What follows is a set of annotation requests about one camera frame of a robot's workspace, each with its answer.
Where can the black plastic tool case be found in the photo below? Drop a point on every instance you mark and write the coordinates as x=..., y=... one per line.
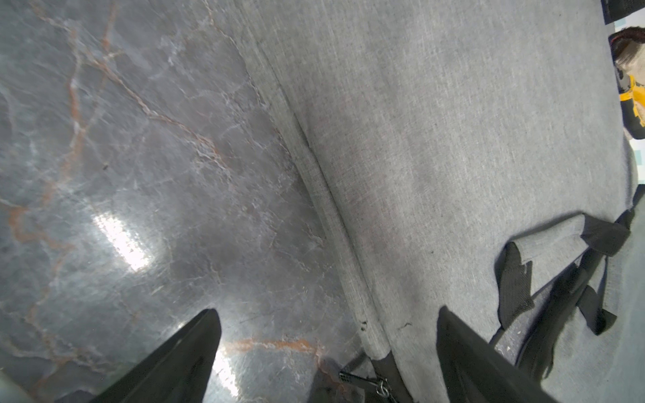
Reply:
x=614, y=10

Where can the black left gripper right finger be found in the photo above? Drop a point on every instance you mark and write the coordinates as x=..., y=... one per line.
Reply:
x=474, y=372

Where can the yellow black pliers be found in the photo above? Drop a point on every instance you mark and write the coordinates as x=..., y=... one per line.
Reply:
x=631, y=95

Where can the grey laptop bag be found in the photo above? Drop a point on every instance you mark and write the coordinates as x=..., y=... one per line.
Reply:
x=599, y=356
x=452, y=149

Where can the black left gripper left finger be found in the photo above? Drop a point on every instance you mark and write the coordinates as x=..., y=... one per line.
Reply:
x=178, y=371

